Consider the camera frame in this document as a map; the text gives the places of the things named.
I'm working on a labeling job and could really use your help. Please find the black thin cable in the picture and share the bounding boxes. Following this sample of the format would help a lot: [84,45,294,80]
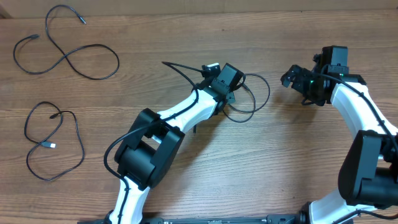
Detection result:
[12,4,121,81]

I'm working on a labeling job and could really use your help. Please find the black cable with silver plug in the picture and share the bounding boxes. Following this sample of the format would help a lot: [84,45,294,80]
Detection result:
[24,101,86,182]

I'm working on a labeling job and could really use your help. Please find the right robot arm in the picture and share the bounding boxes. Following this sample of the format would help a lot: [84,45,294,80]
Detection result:
[275,45,397,223]

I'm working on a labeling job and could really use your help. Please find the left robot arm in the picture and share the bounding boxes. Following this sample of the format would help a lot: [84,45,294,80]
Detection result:
[104,63,246,223]

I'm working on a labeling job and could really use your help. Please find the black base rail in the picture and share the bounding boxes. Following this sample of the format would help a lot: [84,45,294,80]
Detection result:
[77,211,354,224]

